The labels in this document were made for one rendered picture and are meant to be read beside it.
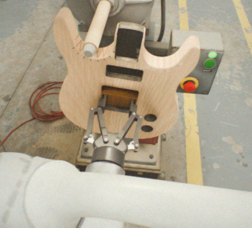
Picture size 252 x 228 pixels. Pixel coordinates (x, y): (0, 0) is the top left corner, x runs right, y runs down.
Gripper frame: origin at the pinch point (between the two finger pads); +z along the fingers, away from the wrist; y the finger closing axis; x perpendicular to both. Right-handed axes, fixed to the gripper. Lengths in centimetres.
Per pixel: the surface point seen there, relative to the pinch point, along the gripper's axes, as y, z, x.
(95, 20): -8.0, 5.4, 20.5
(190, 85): 22.2, 14.8, -3.5
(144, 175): 21, 21, -89
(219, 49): 27.0, 17.9, 9.9
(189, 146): 54, 54, -99
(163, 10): 10.2, 38.4, 8.5
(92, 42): -7.0, -2.7, 20.4
